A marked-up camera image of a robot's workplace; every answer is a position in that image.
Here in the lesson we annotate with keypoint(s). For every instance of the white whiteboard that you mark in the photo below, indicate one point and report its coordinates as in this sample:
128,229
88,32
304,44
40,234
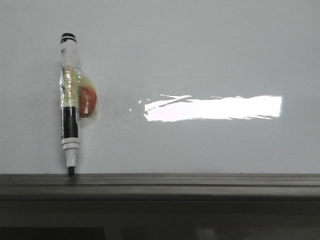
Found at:
184,86

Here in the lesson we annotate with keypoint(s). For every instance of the black white whiteboard marker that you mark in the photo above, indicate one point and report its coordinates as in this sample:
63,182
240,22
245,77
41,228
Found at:
69,101

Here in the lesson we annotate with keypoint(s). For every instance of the dark grey marker tray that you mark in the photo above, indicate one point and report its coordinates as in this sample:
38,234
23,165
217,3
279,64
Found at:
160,206

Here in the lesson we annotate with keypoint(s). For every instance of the orange magnet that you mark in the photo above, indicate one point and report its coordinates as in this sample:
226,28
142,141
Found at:
88,97

